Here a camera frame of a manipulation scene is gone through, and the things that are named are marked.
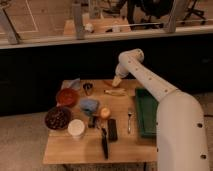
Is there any metal fork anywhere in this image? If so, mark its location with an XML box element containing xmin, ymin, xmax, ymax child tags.
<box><xmin>127</xmin><ymin>108</ymin><xmax>133</xmax><ymax>134</ymax></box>

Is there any black handled knife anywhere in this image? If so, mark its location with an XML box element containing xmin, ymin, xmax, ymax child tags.
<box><xmin>101</xmin><ymin>128</ymin><xmax>108</xmax><ymax>159</ymax></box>

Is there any dark bowl with beans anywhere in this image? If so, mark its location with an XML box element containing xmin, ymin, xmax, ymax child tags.
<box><xmin>45</xmin><ymin>106</ymin><xmax>72</xmax><ymax>130</ymax></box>

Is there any blue cloth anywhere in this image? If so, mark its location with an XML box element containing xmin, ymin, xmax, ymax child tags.
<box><xmin>79</xmin><ymin>98</ymin><xmax>99</xmax><ymax>116</ymax></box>

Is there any small dark can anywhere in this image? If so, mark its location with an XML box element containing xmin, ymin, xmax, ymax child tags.
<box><xmin>88</xmin><ymin>116</ymin><xmax>97</xmax><ymax>128</ymax></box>

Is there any white cup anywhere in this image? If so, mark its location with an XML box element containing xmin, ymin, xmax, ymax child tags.
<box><xmin>68</xmin><ymin>119</ymin><xmax>86</xmax><ymax>139</ymax></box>

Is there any small metal cup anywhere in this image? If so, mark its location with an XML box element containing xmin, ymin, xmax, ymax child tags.
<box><xmin>83</xmin><ymin>82</ymin><xmax>93</xmax><ymax>96</ymax></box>

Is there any green plastic tray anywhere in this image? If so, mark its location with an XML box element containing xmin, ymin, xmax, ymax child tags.
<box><xmin>135</xmin><ymin>88</ymin><xmax>158</xmax><ymax>138</ymax></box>

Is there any clear plastic bag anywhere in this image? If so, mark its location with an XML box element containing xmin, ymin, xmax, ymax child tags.
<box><xmin>62</xmin><ymin>78</ymin><xmax>81</xmax><ymax>90</ymax></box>

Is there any orange fruit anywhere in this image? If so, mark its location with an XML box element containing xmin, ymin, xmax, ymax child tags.
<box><xmin>100</xmin><ymin>107</ymin><xmax>111</xmax><ymax>120</ymax></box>

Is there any black rectangular block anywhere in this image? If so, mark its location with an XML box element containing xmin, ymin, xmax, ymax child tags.
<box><xmin>107</xmin><ymin>119</ymin><xmax>118</xmax><ymax>141</ymax></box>

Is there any black office chair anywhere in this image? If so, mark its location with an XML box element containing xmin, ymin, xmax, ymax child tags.
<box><xmin>127</xmin><ymin>0</ymin><xmax>174</xmax><ymax>25</ymax></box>

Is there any orange red pepper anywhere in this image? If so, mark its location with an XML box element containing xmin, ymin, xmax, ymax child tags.
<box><xmin>103</xmin><ymin>80</ymin><xmax>113</xmax><ymax>87</ymax></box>

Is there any red bowl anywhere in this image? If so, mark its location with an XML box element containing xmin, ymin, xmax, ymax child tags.
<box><xmin>56</xmin><ymin>88</ymin><xmax>78</xmax><ymax>106</ymax></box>

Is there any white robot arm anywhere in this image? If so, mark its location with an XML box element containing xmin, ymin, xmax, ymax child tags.
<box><xmin>112</xmin><ymin>48</ymin><xmax>210</xmax><ymax>171</ymax></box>

